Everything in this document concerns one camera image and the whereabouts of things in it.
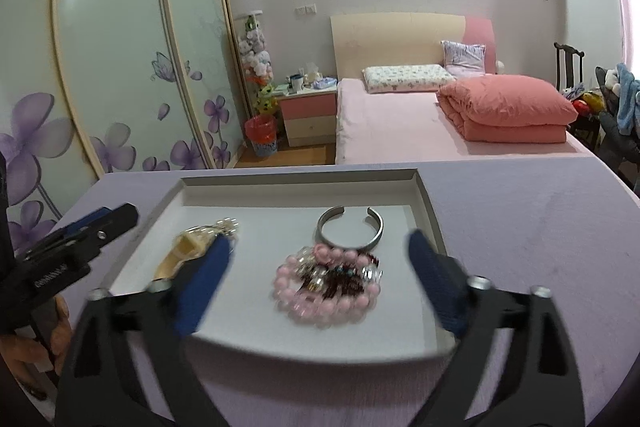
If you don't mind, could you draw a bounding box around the person's hand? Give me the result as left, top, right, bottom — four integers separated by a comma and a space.
1, 295, 73, 393

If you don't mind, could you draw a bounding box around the purple tablecloth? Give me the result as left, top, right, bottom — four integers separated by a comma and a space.
63, 156, 639, 426

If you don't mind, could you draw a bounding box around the floral sliding wardrobe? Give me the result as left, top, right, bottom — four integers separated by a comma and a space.
1, 0, 245, 251

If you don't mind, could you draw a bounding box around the red waste bin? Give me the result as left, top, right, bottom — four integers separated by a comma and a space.
244, 114, 278, 157

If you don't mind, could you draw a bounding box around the grey shallow cardboard tray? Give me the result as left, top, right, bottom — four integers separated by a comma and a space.
104, 169, 456, 364

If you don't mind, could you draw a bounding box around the hanging plush toy stack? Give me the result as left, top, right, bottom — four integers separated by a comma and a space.
236, 11, 278, 116

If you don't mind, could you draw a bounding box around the open silver cuff bangle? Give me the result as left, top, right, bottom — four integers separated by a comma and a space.
314, 206, 385, 254

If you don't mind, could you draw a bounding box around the pink beige nightstand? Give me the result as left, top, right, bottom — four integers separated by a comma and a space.
278, 87, 337, 147

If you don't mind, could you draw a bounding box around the mug on nightstand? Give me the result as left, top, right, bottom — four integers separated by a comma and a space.
288, 74, 305, 93

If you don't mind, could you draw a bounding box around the folded coral duvet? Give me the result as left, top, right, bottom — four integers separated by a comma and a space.
436, 75, 578, 144

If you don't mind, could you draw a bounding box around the bed with pink sheet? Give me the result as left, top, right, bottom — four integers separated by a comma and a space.
335, 78, 591, 165

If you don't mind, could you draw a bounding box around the blue plush blanket pile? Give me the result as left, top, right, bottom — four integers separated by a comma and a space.
617, 63, 639, 135

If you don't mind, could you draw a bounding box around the beige pink headboard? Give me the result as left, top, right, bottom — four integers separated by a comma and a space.
330, 12, 497, 79

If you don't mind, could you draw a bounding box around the white floral pillow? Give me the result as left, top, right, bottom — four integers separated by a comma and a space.
362, 64, 456, 93

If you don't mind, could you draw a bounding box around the lilac square pillow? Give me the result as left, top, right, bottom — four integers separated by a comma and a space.
440, 40, 486, 78

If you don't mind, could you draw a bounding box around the dark wooden chair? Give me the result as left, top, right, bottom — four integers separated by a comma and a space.
553, 42, 585, 91

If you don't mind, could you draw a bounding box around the pink curtain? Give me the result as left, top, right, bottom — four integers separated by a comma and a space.
620, 0, 640, 75

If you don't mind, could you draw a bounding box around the cream chunky bracelet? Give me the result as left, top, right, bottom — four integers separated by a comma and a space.
152, 229, 222, 282

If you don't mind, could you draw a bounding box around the dark red bead bracelet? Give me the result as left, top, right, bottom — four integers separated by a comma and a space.
307, 256, 384, 301

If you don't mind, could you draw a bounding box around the pink bead bracelet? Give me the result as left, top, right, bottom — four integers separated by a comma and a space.
271, 243, 384, 325

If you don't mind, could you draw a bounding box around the wall light switch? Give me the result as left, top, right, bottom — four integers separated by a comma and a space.
295, 4, 318, 15

